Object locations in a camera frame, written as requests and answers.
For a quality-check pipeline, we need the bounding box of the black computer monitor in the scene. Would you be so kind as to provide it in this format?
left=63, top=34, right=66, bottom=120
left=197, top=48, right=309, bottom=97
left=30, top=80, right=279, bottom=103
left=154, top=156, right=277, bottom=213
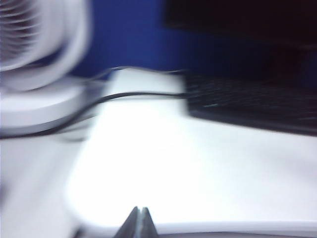
left=163, top=0, right=317, bottom=75

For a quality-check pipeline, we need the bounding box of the blue cubicle partition, grey frame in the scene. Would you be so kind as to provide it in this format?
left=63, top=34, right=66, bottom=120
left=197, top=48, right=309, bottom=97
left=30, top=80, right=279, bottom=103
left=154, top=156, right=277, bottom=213
left=69, top=0, right=191, bottom=77

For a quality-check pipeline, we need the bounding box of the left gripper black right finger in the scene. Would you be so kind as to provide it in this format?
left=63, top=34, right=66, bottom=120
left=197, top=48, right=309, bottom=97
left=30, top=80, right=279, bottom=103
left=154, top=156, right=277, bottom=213
left=138, top=206, right=160, bottom=238

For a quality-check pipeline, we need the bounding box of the black keyboard cable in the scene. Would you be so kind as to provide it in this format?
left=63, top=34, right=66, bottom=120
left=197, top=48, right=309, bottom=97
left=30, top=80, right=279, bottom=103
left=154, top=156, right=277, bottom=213
left=0, top=90, right=188, bottom=139

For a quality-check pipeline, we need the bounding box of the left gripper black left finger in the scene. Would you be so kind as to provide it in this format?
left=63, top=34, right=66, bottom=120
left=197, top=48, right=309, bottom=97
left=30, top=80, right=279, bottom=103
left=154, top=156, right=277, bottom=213
left=115, top=205, right=140, bottom=238

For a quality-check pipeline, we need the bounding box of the black computer keyboard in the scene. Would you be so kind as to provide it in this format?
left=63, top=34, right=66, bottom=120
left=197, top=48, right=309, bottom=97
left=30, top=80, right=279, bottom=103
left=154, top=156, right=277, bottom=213
left=184, top=71, right=317, bottom=137

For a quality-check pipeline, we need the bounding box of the white desk fan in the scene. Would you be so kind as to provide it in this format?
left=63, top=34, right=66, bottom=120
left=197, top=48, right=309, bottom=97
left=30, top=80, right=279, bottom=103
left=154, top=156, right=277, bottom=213
left=0, top=0, right=107, bottom=136

